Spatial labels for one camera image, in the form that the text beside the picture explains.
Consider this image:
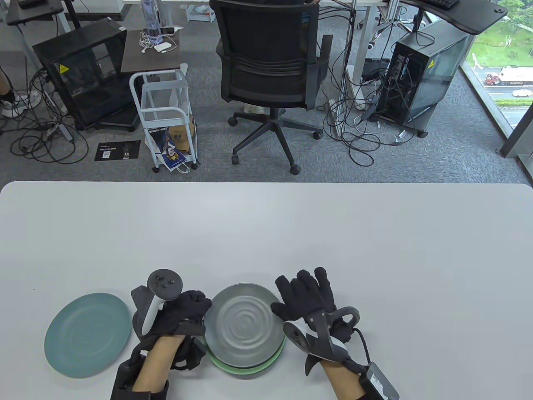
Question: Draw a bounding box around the dark desk with white legs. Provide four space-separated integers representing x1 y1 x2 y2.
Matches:
6 0 69 36

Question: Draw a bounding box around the person's left forearm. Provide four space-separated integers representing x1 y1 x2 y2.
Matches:
132 335 186 392

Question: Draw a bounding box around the grey left hand controller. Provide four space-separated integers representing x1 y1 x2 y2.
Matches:
131 270 183 338

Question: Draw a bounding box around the black office chair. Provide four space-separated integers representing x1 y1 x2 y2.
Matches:
209 0 334 175

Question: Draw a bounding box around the person's right forearm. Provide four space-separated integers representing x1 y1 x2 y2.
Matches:
321 360 367 400

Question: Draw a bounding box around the blue printed bag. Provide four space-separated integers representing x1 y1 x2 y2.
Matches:
146 125 191 172

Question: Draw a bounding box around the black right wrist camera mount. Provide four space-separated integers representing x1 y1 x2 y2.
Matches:
352 329 400 400

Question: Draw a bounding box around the glass window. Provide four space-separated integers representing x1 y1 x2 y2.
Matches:
460 0 533 140

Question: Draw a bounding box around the black leaflet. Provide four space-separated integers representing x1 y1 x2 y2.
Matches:
94 142 141 162

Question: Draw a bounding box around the person's left hand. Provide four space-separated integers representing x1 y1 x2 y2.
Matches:
144 290 213 369

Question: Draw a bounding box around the grey power strip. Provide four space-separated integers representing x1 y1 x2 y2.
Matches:
45 123 75 143

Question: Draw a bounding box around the white charger with cable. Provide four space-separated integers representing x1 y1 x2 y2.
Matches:
140 32 173 54

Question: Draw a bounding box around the green plate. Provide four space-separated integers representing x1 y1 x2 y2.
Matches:
207 337 286 378

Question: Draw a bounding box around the person's right hand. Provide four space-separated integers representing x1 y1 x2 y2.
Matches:
271 267 352 344

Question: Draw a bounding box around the grey right hand controller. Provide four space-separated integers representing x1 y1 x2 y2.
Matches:
283 306 361 363

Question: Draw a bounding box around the brown paper bag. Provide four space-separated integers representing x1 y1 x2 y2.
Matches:
167 117 196 155

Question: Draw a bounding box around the black curved desk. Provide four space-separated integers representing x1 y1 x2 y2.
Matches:
400 0 509 35

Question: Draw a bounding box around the dark wooden side table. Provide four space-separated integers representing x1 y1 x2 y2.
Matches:
121 28 188 75

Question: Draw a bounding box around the grey hand controller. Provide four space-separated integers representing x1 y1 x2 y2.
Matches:
283 306 361 363
131 270 183 338

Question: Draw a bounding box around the black cable tangle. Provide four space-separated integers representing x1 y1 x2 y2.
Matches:
323 62 417 167
0 37 90 165

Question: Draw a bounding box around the teal plate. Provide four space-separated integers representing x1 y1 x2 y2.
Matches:
45 292 132 379

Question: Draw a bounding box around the clear water bottle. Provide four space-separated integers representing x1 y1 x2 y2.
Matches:
141 0 163 44

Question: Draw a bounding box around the black computer tower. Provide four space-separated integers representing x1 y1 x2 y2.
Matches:
377 19 473 139

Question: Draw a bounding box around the black glass computer case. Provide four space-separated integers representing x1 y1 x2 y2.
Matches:
32 17 140 132

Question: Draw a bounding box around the white plastic basket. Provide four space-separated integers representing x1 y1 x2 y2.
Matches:
185 3 217 22

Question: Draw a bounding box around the white rolling cart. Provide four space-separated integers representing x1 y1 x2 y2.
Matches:
129 65 199 173

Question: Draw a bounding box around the grey plate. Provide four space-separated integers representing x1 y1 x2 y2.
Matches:
204 283 286 368

